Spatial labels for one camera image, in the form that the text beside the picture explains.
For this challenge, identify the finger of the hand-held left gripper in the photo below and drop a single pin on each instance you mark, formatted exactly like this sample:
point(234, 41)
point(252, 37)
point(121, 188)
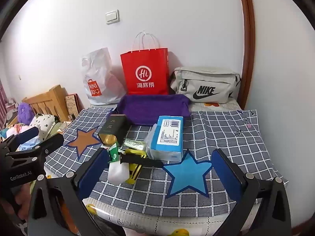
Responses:
point(27, 134)
point(43, 147)

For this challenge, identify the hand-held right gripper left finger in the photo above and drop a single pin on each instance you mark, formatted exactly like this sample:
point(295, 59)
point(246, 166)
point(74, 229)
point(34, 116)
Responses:
point(94, 172)

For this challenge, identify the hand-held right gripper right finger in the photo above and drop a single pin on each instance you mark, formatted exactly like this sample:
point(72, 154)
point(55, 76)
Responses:
point(226, 177)

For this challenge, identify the white foam sponge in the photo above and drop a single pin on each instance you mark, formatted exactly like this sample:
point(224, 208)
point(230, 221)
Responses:
point(118, 173)

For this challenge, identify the small green white sachet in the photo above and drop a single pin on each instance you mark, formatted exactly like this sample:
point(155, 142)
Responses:
point(113, 153)

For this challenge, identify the yellow black pouch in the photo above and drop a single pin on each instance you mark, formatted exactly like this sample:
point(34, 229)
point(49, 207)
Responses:
point(134, 174)

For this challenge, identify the green wet wipe packet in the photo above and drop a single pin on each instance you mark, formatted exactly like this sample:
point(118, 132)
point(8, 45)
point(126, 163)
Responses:
point(134, 144)

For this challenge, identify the purple fabric basket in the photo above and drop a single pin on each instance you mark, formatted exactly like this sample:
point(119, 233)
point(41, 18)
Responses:
point(152, 105)

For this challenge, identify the colourful bedding pile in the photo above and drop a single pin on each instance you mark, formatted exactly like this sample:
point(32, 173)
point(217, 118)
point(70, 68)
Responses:
point(14, 129)

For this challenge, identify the polka dot pillow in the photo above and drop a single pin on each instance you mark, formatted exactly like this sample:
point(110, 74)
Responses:
point(44, 125)

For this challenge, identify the purple plush toy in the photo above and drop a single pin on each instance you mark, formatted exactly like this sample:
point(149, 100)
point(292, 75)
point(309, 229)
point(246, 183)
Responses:
point(25, 113)

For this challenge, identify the brown star patch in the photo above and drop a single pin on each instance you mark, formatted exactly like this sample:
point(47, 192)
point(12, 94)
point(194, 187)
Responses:
point(83, 142)

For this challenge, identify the blue star patch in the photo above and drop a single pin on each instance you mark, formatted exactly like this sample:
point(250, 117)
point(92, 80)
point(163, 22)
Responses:
point(188, 174)

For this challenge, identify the red striped curtain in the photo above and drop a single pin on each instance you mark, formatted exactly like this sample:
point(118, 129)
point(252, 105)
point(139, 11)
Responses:
point(2, 103)

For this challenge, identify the wooden headboard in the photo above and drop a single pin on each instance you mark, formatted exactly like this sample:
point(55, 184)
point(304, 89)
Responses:
point(51, 98)

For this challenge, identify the grey checked cloth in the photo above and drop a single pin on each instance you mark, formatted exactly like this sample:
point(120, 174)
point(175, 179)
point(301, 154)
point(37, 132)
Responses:
point(233, 132)

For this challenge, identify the dark green tea tin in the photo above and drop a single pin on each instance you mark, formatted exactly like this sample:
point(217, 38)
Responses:
point(113, 127)

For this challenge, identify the patterned flat box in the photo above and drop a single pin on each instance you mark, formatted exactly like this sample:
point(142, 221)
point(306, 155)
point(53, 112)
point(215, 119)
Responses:
point(71, 105)

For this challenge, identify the printed bed sheet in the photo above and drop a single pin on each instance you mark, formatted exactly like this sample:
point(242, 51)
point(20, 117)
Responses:
point(147, 217)

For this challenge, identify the blue tissue pack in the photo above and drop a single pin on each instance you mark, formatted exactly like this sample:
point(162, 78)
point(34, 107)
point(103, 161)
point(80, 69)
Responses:
point(168, 135)

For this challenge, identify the white plastic shopping bag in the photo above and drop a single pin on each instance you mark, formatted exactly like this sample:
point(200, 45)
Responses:
point(98, 78)

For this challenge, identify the grey waist bag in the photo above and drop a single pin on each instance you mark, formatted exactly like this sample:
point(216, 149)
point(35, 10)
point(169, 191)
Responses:
point(204, 83)

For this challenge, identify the red paper bag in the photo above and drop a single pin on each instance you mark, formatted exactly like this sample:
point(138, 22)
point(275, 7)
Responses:
point(145, 66)

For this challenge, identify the brown wooden door frame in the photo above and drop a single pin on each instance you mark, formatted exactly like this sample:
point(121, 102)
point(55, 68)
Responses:
point(248, 41)

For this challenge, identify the white wall light switch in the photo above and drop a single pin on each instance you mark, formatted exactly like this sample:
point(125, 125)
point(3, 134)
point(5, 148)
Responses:
point(112, 17)

